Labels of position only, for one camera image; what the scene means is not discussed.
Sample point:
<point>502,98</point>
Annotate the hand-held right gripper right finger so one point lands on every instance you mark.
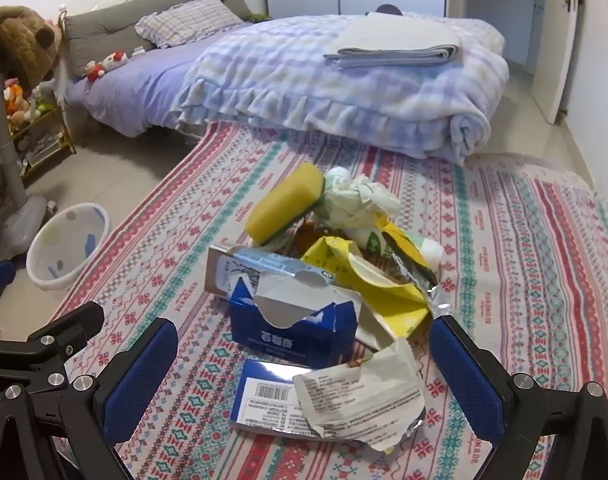
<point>464,380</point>

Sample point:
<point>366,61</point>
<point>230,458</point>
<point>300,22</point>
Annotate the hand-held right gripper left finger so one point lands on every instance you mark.
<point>138,380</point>

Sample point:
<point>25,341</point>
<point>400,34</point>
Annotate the white dotted waste bin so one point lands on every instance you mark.
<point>58,260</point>

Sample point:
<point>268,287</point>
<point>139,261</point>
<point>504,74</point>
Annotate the brown and blue milk carton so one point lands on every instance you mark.
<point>244,270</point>

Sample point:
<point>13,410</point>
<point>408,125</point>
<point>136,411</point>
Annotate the orange peel with stem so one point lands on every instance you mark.
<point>308,235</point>

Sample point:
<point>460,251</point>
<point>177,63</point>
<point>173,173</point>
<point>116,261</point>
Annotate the yellow foil wrapper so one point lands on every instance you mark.
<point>399,305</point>

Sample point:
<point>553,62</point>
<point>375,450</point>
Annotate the torn white wrapper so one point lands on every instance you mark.
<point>354,400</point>

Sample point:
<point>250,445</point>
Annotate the grey fan stand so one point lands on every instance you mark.
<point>3,160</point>

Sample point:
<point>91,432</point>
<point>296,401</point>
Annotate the flat blue white package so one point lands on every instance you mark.
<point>264,395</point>

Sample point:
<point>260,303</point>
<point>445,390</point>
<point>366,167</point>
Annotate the patterned red green sheet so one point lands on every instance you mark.
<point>509,260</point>

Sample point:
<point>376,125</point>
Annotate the wooden toy shelf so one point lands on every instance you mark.
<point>48,150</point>

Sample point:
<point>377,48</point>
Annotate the torn blue carton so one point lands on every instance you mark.
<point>294,340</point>

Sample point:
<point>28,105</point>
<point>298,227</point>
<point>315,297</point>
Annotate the pile of small plush toys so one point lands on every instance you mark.
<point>18,102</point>

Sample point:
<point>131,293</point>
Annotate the crumpled white green wrapper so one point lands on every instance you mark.
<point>364,205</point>

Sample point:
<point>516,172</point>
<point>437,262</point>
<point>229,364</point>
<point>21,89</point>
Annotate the yellow sponge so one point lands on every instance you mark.
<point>284,205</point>

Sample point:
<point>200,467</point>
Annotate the purple bed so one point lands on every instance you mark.
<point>133,85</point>

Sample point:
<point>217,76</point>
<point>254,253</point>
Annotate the brown teddy bear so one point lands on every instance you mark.
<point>18,40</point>

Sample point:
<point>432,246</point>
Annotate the white and red plush toy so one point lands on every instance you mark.
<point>116,58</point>

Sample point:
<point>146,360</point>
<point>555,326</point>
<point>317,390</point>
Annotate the grey headboard cushion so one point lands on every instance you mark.
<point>98,35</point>

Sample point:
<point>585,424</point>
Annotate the plaid pillow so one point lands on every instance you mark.
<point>188,20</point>

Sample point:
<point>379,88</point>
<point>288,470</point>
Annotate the plaid ruffled blanket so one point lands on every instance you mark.
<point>334,90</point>

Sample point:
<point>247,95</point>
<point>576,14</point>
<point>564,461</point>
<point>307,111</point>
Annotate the white door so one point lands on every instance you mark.
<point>559,60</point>

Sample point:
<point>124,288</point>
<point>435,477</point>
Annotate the folded grey sheet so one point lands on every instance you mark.
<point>399,35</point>

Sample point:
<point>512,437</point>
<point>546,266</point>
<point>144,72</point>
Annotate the green plush toy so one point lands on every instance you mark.
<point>259,17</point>

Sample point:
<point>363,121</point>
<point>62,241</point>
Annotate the dark round object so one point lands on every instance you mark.
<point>388,8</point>

